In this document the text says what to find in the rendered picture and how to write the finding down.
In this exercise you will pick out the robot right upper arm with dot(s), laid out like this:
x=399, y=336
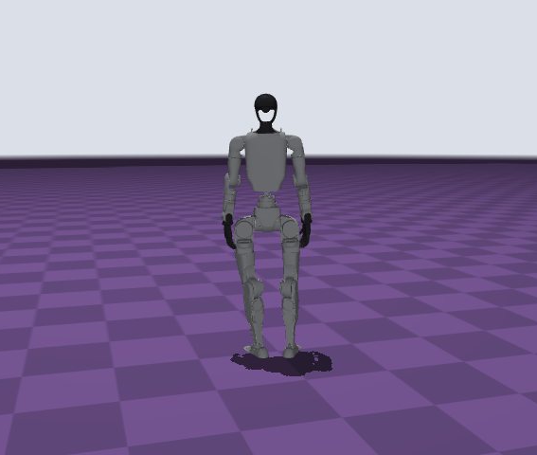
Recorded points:
x=298, y=159

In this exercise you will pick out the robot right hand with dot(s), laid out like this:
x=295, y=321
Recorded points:
x=306, y=230

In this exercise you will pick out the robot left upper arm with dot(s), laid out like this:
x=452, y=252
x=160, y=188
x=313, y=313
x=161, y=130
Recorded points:
x=234, y=160

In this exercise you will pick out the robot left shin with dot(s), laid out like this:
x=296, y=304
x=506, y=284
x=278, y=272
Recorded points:
x=254, y=313

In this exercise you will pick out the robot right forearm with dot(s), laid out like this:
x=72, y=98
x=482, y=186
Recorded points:
x=304, y=200

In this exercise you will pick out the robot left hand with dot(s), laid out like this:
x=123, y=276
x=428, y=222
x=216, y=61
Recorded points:
x=227, y=230

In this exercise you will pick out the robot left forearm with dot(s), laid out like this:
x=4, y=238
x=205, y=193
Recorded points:
x=229, y=198

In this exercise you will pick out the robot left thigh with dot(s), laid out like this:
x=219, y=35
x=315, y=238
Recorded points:
x=245, y=254

